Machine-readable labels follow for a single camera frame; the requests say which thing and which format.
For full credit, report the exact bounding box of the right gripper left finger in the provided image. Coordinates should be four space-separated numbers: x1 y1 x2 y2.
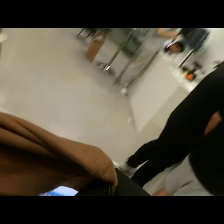
77 181 113 197

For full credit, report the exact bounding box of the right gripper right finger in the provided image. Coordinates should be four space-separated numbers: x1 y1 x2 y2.
111 168 151 197

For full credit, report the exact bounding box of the brown cardboard box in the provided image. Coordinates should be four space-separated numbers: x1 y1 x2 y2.
84 32 108 63

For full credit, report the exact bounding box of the grey garment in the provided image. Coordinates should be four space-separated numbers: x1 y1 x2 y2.
162 154 214 197

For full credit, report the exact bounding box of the brown garment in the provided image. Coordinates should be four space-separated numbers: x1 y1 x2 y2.
0 112 119 197

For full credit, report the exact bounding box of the person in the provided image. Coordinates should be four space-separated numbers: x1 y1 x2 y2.
113 63 224 197
114 28 186 98

